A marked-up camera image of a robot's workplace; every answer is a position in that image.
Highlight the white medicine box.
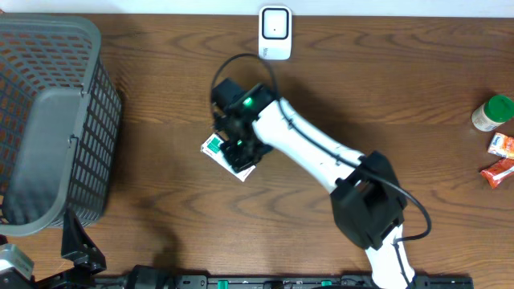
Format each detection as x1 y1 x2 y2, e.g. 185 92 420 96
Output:
200 133 255 182

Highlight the orange tissue packet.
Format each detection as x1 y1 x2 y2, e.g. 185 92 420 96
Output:
487 132 514 159

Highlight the green lid jar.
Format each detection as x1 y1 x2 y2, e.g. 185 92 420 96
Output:
471 95 513 132

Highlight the red chocolate bar wrapper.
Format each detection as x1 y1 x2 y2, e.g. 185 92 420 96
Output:
480 158 513 189

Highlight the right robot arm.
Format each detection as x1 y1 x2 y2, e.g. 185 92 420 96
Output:
210 79 415 288

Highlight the white barcode scanner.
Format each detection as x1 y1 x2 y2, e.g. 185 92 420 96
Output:
258 6 292 60

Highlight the grey plastic mesh basket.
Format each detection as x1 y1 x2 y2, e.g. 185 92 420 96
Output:
1 14 122 236

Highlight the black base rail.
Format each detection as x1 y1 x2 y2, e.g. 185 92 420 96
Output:
96 263 475 289

